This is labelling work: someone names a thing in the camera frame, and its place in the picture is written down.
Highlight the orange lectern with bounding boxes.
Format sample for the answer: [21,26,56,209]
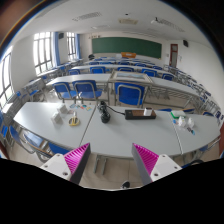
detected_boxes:
[120,51,137,59]

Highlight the brown door with window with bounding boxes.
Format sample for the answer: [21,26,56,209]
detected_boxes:
[169,43,179,68]

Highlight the framed picture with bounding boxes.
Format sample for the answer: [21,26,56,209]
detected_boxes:
[109,71,154,84]

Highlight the green chalkboard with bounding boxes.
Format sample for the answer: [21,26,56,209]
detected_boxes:
[91,36,163,60]

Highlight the ceiling light panels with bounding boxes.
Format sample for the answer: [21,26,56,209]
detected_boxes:
[72,11,186,33]

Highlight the tall window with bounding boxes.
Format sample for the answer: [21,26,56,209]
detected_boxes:
[65,31,77,62]
[33,31,54,76]
[0,53,14,108]

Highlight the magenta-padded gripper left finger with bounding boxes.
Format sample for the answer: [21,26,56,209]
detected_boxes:
[39,142,92,185]

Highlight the white carton with green print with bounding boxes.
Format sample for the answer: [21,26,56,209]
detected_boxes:
[187,117,196,129]
[177,116,187,128]

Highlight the dark grey power strip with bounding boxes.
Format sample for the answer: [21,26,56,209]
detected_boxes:
[124,109,157,120]

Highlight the white ceiling projector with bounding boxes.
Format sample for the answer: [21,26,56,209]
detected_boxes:
[150,17,164,26]

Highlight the small white box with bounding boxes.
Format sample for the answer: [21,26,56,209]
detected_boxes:
[56,102,69,115]
[50,111,64,125]

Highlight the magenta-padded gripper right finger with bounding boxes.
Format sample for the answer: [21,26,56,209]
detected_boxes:
[131,143,183,186]

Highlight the group of blue chairs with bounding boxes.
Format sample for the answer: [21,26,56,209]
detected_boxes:
[66,59,176,81]

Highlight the black coiled cable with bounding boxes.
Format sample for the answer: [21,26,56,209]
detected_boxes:
[97,100,127,124]

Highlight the blue curtain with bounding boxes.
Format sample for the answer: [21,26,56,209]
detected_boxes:
[74,33,81,60]
[52,31,62,67]

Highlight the colourful cards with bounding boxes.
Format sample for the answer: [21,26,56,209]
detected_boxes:
[69,103,93,112]

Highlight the rows of grey desks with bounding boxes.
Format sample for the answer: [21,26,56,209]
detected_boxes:
[23,54,221,111]

